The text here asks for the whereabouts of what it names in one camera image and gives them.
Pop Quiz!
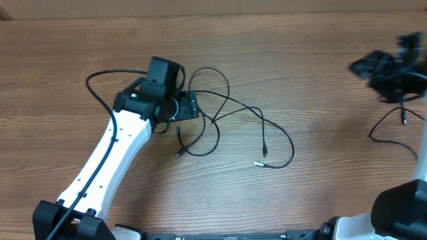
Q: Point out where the thin black USB-C cable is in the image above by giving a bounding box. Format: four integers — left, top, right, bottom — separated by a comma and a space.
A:
174, 67, 269, 158

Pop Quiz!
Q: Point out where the braided black USB-C cable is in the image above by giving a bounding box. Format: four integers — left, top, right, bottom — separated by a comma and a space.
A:
368, 99, 426, 160

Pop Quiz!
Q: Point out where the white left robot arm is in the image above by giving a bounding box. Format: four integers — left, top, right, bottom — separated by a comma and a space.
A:
33, 57, 198, 240

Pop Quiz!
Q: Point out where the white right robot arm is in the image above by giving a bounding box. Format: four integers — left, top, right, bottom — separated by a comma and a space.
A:
305, 46, 426, 240

